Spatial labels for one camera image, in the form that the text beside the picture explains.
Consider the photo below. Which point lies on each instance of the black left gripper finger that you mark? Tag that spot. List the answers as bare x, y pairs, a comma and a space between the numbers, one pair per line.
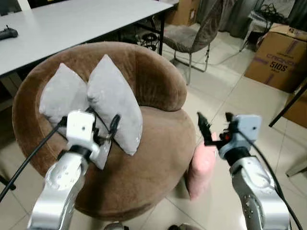
115, 125
90, 111

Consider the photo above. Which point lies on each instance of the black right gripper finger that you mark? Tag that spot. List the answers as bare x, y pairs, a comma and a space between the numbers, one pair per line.
230, 123
205, 128

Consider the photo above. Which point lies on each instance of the pink pillow with animal print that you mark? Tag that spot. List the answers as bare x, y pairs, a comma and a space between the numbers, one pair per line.
201, 167

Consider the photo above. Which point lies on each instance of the grey pillow with bear print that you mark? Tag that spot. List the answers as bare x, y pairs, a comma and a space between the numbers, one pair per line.
115, 96
60, 96

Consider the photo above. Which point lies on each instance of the brown round sofa chair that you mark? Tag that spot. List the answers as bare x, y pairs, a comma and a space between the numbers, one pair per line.
144, 172

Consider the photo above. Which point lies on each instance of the plain brown cardboard box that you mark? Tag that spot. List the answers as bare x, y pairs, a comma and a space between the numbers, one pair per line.
184, 12
298, 112

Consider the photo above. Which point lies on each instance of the cardboard box with purple print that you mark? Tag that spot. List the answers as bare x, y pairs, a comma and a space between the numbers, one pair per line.
278, 60

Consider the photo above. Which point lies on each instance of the grey metal-legged chair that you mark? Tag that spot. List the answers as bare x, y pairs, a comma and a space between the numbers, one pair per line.
297, 168

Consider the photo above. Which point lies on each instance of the long white table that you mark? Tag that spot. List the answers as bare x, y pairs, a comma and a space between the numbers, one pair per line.
72, 28

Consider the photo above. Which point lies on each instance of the silver left robot leg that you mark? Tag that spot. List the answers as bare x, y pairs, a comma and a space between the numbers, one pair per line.
114, 226

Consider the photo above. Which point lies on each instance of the silver robot leg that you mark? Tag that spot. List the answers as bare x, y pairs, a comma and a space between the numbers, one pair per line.
114, 226
184, 227

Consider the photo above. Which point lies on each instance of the brown mesh chair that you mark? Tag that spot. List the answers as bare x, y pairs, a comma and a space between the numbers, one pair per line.
187, 36

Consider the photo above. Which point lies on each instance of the silver right robot leg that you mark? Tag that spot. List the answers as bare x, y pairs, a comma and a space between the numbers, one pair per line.
184, 227

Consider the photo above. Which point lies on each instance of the grey metal side table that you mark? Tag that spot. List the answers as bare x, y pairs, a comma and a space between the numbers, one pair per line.
261, 19

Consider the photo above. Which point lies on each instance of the grey curtain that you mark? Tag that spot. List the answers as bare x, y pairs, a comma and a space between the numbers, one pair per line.
235, 14

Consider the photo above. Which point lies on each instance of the black handheld controller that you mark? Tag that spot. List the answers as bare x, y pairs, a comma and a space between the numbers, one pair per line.
8, 33

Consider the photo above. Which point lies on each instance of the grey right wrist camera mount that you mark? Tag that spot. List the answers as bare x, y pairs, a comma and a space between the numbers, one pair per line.
247, 127

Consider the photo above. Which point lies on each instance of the black metal frame leg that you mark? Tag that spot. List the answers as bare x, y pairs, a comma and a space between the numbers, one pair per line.
288, 105

